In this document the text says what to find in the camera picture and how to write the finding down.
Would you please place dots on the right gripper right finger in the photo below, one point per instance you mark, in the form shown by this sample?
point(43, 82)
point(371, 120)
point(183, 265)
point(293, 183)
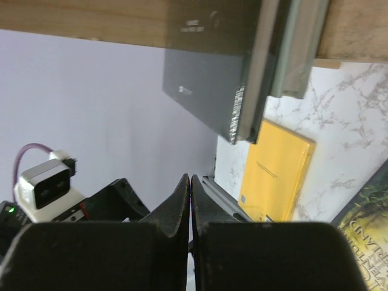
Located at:
point(234, 255)

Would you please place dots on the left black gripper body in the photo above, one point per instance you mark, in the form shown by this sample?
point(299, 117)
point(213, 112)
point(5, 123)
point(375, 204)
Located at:
point(115, 202)

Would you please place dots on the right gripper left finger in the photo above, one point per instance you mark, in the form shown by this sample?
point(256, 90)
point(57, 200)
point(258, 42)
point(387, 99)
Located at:
point(149, 254)

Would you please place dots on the green forest cover book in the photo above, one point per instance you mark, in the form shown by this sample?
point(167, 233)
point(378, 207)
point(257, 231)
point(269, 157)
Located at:
point(363, 221)

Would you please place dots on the black Moon and Sixpence book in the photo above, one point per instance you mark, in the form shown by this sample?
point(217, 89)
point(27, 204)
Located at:
point(215, 60)

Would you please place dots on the white Great Gatsby book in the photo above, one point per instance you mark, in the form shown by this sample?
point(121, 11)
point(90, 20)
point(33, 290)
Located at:
point(298, 48)

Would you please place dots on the yellow paperback book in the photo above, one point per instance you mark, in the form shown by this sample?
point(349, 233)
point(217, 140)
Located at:
point(275, 171)

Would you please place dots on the wooden two-tier shelf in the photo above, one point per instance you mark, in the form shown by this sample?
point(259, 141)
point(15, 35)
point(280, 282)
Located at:
point(354, 31)

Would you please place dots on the aluminium front rail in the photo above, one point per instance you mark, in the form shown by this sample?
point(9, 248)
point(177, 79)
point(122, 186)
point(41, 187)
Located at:
point(223, 199)

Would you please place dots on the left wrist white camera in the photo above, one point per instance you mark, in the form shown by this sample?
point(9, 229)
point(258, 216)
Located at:
point(44, 192)

